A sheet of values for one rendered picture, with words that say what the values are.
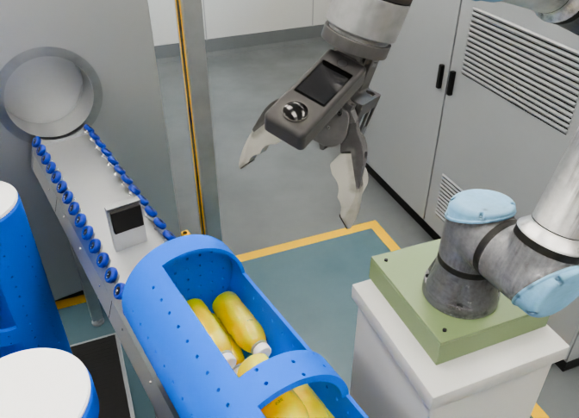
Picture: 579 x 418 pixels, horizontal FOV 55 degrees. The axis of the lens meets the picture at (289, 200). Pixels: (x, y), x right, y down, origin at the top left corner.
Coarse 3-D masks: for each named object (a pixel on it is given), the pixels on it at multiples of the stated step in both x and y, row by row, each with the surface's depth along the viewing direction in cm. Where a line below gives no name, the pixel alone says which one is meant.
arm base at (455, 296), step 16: (432, 272) 111; (448, 272) 106; (432, 288) 110; (448, 288) 107; (464, 288) 106; (480, 288) 106; (432, 304) 111; (448, 304) 108; (464, 304) 107; (480, 304) 107; (496, 304) 109
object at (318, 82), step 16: (320, 64) 56; (336, 64) 56; (352, 64) 56; (304, 80) 54; (320, 80) 54; (336, 80) 54; (352, 80) 55; (288, 96) 53; (304, 96) 53; (320, 96) 53; (336, 96) 53; (272, 112) 52; (288, 112) 51; (304, 112) 52; (320, 112) 52; (336, 112) 55; (272, 128) 52; (288, 128) 51; (304, 128) 51; (320, 128) 53; (304, 144) 52
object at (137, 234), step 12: (120, 204) 162; (132, 204) 163; (108, 216) 161; (120, 216) 161; (132, 216) 163; (120, 228) 163; (132, 228) 165; (144, 228) 170; (120, 240) 167; (132, 240) 169; (144, 240) 172
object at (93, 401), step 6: (90, 378) 119; (90, 384) 118; (90, 390) 117; (90, 396) 116; (96, 396) 120; (90, 402) 115; (96, 402) 119; (90, 408) 114; (96, 408) 118; (84, 414) 112; (90, 414) 114; (96, 414) 118
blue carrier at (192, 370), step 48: (192, 240) 124; (144, 288) 118; (192, 288) 134; (240, 288) 137; (144, 336) 115; (192, 336) 104; (288, 336) 121; (192, 384) 100; (240, 384) 94; (288, 384) 93; (336, 384) 102
